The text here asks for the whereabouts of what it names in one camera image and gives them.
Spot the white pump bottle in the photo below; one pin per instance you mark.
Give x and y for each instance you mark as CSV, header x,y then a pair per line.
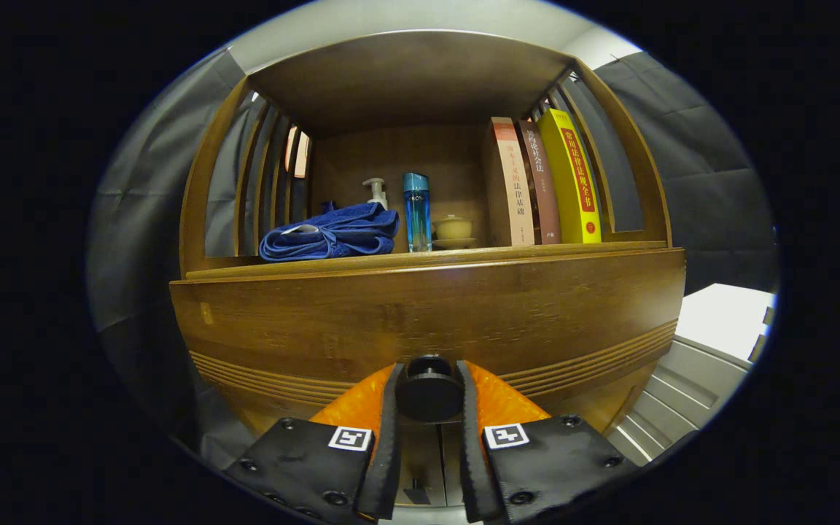
x,y
378,195

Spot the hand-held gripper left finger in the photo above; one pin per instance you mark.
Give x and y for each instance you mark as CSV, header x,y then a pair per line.
x,y
391,437

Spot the wooden cabinet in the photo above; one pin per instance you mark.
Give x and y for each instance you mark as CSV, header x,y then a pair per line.
x,y
405,80

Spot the beige book orange spine top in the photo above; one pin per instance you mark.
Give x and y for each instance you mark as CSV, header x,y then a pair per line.
x,y
515,189

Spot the blue glass bottle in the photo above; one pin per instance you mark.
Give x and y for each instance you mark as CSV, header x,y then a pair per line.
x,y
417,215

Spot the white side cabinet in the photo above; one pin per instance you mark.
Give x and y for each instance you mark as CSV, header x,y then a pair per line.
x,y
719,321

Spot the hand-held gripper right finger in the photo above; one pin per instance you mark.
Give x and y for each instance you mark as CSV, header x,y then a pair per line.
x,y
469,437

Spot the brown book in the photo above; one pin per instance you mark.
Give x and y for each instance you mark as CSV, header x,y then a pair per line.
x,y
542,189

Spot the wooden drawer with black knob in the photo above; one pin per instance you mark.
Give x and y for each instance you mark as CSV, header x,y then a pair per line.
x,y
391,313

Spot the wooden cabinet door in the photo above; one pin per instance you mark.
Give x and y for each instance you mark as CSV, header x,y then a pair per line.
x,y
420,456
452,452

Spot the blue folded towel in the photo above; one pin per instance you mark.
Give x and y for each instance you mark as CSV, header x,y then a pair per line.
x,y
332,233

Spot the yellow book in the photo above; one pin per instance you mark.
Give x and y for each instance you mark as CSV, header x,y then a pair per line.
x,y
573,182

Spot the beige lidded tea cup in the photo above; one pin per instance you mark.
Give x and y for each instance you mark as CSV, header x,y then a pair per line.
x,y
453,230

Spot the wooden countertop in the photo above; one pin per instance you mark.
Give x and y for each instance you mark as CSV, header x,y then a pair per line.
x,y
427,257

